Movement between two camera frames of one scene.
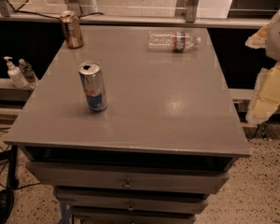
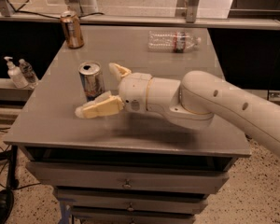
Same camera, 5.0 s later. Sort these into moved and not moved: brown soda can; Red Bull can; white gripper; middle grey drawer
Moved: white gripper
Not moved: middle grey drawer; Red Bull can; brown soda can
